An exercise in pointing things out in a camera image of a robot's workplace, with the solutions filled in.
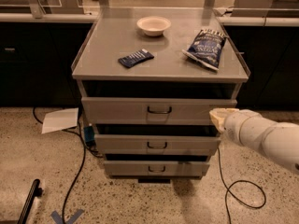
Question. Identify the grey metal drawer cabinet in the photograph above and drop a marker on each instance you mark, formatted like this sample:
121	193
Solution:
170	74

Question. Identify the grey middle drawer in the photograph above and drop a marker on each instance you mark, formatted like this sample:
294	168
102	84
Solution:
156	144

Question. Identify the white paper sheet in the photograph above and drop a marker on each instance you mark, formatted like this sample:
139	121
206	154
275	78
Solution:
60	120

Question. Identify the dark counter cabinet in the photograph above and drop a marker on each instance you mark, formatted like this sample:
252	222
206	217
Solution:
35	62
272	55

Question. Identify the white ceramic bowl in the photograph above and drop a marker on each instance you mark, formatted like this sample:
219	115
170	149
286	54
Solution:
153	25

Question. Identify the dark left counter cabinet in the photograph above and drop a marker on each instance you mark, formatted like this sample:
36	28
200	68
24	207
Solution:
35	62

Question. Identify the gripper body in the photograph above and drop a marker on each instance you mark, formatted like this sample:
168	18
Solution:
239	127

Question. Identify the grey drawer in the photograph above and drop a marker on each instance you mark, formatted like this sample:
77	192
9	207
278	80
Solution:
165	111
156	144
156	168

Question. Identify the dark right counter cabinet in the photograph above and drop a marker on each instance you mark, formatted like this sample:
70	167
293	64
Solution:
272	55

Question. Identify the blue chip bag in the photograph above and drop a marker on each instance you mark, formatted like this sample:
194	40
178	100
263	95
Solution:
206	48

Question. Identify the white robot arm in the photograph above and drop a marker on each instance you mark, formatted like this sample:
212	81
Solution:
276	141

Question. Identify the blue box on floor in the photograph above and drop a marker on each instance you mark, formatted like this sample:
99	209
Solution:
89	135

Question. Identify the grey bottom drawer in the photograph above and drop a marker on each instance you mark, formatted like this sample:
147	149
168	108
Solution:
156	168

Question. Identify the black bar on floor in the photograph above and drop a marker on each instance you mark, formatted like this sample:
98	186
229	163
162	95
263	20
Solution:
35	191

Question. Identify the small dark blue packet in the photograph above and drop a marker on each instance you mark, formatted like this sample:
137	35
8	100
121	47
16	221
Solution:
135	58

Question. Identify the grey top drawer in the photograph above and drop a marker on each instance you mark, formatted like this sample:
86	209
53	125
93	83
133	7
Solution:
165	111

